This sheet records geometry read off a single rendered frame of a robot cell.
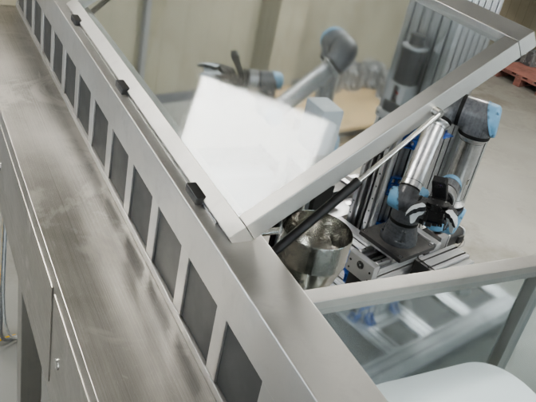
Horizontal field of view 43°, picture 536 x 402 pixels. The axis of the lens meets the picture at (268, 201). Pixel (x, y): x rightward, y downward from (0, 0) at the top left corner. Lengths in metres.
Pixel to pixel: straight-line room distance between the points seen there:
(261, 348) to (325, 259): 0.42
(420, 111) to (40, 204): 0.78
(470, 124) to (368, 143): 1.53
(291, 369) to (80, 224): 0.68
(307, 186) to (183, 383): 0.35
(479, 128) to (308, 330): 1.74
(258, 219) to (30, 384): 1.31
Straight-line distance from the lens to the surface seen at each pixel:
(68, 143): 1.67
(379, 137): 1.01
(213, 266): 0.98
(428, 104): 1.04
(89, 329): 1.13
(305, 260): 1.26
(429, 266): 2.84
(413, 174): 2.42
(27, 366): 2.11
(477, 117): 2.50
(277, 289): 0.91
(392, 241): 2.73
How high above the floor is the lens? 2.19
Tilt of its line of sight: 29 degrees down
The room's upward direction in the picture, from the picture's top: 12 degrees clockwise
